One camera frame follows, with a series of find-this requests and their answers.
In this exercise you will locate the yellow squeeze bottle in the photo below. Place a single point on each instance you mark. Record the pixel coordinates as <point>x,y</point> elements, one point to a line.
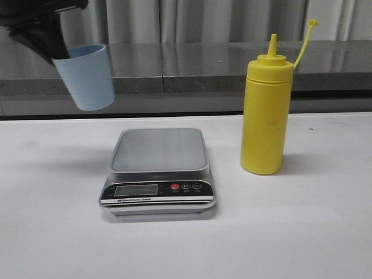
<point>268,91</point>

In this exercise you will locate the grey pleated curtain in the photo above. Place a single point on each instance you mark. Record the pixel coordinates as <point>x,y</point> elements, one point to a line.
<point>179,22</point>

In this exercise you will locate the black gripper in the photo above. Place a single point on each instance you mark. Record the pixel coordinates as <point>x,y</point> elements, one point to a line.
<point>37,24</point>

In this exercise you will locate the grey stone counter ledge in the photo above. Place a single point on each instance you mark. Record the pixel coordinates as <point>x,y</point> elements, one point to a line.
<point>188,79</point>

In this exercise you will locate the silver electronic kitchen scale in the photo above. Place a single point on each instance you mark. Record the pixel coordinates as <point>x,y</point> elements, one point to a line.
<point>159,171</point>

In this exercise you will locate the light blue plastic cup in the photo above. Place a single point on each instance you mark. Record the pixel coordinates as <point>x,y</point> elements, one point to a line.
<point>88,77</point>

